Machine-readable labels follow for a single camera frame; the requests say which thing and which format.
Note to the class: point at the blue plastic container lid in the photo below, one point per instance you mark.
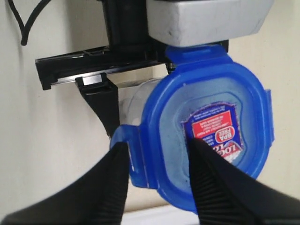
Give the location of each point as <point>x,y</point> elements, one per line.
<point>207,96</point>

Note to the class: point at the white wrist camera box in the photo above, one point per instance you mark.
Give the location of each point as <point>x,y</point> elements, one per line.
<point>185,23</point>

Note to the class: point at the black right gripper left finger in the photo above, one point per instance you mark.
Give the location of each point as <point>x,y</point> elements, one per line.
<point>97,198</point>

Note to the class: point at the white plastic tray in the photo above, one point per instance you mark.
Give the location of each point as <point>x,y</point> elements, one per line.
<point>162,215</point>

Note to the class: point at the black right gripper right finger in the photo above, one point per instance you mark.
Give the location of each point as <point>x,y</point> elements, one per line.
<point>224,195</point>

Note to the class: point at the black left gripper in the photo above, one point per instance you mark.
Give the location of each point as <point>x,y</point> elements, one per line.
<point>130,47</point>

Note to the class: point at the clear plastic tall container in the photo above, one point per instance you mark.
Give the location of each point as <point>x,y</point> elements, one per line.
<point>132,99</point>

